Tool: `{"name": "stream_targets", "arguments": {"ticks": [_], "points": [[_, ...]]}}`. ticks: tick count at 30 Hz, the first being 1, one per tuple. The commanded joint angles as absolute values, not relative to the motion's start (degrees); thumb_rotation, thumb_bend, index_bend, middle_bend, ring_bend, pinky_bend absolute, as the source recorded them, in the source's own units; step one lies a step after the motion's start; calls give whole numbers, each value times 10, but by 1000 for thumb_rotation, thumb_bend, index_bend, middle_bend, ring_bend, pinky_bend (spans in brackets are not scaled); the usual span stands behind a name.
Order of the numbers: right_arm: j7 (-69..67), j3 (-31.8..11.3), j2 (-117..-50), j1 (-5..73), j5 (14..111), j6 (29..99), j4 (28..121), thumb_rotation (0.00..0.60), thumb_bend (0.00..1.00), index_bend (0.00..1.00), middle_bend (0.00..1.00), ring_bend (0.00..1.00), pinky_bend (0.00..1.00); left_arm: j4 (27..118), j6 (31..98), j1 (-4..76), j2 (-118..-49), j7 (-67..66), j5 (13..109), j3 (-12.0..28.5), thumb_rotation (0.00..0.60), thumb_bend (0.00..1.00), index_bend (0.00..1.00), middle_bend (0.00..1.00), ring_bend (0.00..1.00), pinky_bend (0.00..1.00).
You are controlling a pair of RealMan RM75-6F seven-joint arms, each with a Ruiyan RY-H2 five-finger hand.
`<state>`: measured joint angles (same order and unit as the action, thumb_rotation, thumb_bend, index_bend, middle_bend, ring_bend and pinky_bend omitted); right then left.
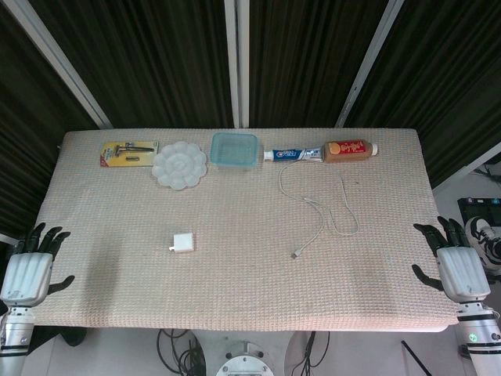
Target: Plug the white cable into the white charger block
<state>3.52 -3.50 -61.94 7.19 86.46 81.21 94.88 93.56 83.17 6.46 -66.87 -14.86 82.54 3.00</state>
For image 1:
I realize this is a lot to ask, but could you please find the beige waffle-weave table cloth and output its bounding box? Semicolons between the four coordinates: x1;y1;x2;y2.
34;128;467;334

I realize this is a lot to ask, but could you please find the blue white toothpaste tube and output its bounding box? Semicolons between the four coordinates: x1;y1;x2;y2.
262;145;326;163

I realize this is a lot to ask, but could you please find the black equipment box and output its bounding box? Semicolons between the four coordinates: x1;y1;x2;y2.
457;197;501;224

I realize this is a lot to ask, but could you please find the brown bottle with red label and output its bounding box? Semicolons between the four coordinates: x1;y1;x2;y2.
321;140;380;163

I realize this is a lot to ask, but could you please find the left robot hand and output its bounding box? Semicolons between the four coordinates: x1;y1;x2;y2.
0;222;75;309

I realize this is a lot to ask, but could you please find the black and white sneaker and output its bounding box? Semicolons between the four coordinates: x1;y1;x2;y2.
464;214;501;271

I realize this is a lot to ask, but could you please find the black pleated curtain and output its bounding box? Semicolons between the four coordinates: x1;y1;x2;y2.
0;0;501;236

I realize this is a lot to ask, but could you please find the white USB charger block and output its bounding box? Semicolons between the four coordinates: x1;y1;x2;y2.
167;233;196;258

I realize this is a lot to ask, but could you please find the clear container with blue rim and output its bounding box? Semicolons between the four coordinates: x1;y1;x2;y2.
210;132;261;172

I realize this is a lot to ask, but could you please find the round metal robot flange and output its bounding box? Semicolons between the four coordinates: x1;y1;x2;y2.
215;340;275;376

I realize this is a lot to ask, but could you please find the white aluminium frame post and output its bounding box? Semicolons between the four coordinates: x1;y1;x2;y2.
335;0;406;127
225;0;251;128
5;0;113;128

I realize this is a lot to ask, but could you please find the razor in yellow blister pack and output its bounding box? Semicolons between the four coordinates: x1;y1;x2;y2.
98;139;160;168

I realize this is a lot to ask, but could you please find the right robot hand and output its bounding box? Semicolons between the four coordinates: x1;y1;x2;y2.
411;215;492;303

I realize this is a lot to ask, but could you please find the white charging cable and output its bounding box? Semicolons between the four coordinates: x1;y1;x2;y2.
279;161;360;260

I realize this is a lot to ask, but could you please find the white flower-shaped paint palette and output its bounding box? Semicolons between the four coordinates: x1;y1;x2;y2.
151;140;208;192

